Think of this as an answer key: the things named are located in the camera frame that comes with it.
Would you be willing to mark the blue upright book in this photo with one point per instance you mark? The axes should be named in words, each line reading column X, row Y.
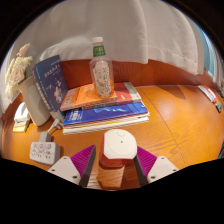
column 51, row 83

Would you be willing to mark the white ceramic vase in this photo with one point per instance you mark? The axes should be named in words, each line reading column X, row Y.
column 33, row 103

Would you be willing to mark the white yellow-edged book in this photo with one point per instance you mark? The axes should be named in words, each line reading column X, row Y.
column 106, row 125

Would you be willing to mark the red book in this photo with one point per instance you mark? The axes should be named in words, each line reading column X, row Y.
column 128, row 91

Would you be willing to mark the yellow book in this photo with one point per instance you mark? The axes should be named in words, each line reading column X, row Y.
column 20, row 127

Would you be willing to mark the white curtain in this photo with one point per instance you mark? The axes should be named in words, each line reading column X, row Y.
column 133, row 30

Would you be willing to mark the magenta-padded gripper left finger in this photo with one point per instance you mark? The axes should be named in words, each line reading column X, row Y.
column 63, row 168

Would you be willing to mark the blue flat book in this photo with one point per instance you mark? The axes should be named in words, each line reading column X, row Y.
column 106, row 113

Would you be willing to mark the small dark object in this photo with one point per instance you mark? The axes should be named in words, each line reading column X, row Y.
column 218, row 107

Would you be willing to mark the orange book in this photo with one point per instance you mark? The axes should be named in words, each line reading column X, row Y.
column 83, row 96

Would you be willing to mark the window with teal frame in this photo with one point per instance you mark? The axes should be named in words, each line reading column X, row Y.
column 206, row 50

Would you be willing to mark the red and white charger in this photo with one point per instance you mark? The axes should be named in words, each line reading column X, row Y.
column 118, row 146

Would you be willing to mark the clear bottle with green label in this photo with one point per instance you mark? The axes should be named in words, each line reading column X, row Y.
column 101, row 76

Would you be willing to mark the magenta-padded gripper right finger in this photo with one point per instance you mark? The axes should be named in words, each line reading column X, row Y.
column 163, row 166

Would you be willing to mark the white power strip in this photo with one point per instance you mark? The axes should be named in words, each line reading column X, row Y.
column 45, row 154

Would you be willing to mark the red and white flat pack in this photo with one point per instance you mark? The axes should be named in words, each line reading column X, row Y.
column 207, row 93

